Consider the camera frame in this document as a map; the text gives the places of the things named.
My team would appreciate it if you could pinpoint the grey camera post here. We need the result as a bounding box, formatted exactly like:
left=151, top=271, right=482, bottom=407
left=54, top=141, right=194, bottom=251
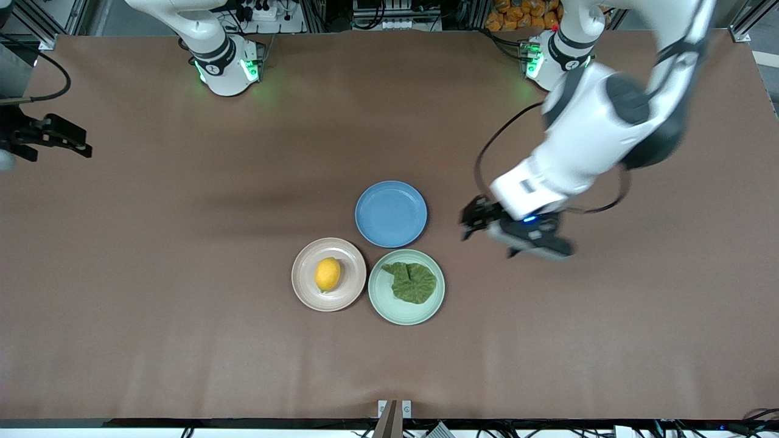
left=372, top=400, right=403, bottom=438

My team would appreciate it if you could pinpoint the yellow lemon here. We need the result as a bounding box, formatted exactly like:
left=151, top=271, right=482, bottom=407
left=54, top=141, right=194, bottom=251
left=315, top=257, right=341, bottom=293

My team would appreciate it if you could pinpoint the white power strip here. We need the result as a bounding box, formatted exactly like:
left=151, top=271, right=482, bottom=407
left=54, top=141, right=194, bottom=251
left=242, top=0, right=295, bottom=23

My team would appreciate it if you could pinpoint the light green round plate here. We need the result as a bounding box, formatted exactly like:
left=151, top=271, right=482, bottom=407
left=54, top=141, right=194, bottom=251
left=368, top=249, right=445, bottom=326

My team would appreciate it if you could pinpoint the beige round plate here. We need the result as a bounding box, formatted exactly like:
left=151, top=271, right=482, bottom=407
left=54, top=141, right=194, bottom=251
left=292, top=237, right=368, bottom=312

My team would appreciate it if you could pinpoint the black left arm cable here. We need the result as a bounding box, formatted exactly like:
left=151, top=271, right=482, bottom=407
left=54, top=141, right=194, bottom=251
left=474, top=100, right=631, bottom=215

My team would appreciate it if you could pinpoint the green lettuce leaf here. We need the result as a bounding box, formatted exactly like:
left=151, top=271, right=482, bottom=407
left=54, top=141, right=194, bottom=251
left=382, top=262, right=438, bottom=305

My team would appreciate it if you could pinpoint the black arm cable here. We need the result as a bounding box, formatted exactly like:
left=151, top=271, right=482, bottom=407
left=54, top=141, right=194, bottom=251
left=0, top=52, right=72, bottom=105
left=474, top=100, right=631, bottom=215

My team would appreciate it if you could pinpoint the blue round plate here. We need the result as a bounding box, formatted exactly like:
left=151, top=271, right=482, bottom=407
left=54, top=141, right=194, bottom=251
left=355, top=181, right=428, bottom=249

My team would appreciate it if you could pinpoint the bag of orange items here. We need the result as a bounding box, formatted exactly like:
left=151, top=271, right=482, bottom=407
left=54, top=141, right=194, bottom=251
left=485, top=0, right=610, bottom=32

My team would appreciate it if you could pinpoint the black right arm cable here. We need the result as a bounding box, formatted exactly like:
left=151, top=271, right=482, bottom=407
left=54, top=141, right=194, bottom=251
left=0, top=52, right=72, bottom=105

